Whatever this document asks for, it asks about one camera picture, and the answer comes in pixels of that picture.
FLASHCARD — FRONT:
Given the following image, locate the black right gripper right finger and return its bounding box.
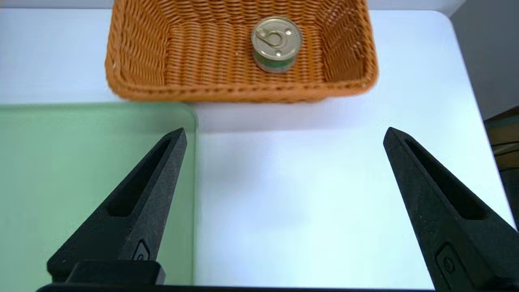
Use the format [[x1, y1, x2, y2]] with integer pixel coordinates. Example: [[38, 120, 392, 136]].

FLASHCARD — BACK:
[[383, 127, 519, 289]]

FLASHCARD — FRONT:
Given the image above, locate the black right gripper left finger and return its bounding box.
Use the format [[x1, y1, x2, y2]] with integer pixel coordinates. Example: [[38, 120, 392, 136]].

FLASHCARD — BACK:
[[47, 128, 188, 284]]

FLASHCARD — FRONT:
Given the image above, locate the gold lid green label can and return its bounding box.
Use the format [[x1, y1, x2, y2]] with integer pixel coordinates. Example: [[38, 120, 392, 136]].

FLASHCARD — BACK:
[[251, 16, 303, 74]]

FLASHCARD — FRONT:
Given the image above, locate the orange wicker basket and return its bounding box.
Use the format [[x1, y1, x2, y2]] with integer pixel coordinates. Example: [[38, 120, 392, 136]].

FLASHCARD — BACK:
[[105, 0, 380, 103]]

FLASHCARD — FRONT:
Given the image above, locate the light green plastic tray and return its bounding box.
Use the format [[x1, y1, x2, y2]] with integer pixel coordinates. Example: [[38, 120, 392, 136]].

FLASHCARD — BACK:
[[0, 102, 198, 286]]

